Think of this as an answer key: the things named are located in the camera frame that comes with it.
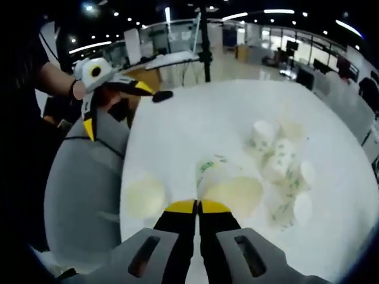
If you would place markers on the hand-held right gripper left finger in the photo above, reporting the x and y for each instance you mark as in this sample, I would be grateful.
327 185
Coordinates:
142 260

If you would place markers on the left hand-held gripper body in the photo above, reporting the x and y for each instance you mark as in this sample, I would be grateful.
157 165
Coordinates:
94 72

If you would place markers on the black computer mouse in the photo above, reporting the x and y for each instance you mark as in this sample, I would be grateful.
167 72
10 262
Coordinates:
162 96

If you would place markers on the green printed paper cup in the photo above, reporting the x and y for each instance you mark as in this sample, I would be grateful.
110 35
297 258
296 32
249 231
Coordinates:
145 196
234 192

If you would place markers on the person in dark clothes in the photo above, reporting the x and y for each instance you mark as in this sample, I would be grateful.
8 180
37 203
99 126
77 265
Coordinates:
26 133

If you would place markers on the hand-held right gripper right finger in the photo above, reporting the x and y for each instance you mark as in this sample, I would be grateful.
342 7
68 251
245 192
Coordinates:
251 260

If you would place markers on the small wooden cabinet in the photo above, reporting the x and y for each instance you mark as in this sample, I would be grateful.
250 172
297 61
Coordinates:
241 53

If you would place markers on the pile of paper cups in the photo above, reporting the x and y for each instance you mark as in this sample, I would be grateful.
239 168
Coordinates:
278 165

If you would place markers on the grey mesh chair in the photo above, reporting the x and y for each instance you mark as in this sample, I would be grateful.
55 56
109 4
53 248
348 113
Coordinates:
83 192

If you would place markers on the black office chair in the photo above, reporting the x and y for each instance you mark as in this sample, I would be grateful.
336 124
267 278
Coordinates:
305 78

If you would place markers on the black monitor on stand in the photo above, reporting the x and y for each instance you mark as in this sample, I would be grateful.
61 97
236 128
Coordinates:
292 45

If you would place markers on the person's left hand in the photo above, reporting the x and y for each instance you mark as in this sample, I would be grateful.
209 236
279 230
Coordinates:
114 102

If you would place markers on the white side desk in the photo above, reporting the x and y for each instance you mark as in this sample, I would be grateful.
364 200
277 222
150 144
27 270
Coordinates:
171 59

